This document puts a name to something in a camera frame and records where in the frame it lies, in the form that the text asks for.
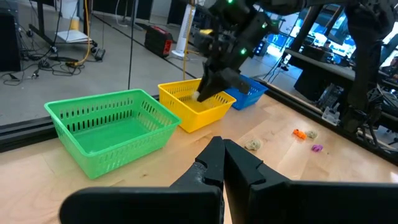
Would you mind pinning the black keyboard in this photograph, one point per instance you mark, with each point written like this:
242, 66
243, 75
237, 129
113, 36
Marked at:
157, 42

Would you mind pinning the green plastic basket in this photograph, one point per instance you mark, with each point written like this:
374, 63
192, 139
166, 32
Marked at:
109, 137

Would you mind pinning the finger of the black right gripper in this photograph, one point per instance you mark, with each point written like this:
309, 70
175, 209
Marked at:
236, 81
210, 87

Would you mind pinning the yellow plastic basket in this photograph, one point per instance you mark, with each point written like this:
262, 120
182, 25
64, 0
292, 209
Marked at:
192, 119

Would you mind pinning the orange toy skeleton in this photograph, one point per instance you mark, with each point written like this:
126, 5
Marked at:
300, 134

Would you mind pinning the clear plastic frame bracket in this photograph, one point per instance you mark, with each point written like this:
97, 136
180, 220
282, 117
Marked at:
330, 116

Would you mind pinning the purple toy skeleton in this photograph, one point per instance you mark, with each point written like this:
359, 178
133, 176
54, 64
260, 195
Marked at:
317, 148

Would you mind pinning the blue plastic basket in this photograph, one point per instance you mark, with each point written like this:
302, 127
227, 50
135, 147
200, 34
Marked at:
248, 99

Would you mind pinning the black rolling stand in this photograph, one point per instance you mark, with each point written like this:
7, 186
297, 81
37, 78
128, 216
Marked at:
40, 25

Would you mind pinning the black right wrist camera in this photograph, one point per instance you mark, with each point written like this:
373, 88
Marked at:
203, 40

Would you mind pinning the black desk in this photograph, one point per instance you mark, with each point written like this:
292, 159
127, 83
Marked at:
320, 67

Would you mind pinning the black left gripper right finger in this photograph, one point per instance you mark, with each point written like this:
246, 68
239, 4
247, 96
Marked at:
280, 205

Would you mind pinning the person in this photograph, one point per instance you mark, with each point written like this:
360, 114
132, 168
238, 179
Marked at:
393, 67
326, 46

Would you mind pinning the white tower fan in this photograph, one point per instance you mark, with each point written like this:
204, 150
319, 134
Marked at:
186, 28

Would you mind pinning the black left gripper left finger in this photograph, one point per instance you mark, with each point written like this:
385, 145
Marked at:
186, 202

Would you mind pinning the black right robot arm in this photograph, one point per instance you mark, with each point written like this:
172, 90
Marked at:
363, 62

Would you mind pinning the black power strip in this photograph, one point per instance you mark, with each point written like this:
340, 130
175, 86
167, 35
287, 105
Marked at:
99, 53

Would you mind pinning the white shelf board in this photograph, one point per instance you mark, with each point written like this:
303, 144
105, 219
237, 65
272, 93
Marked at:
73, 35

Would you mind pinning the yellow cylinder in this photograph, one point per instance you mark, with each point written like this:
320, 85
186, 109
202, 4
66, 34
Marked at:
74, 23

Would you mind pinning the black cabinet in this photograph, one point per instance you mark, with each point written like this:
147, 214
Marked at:
9, 40

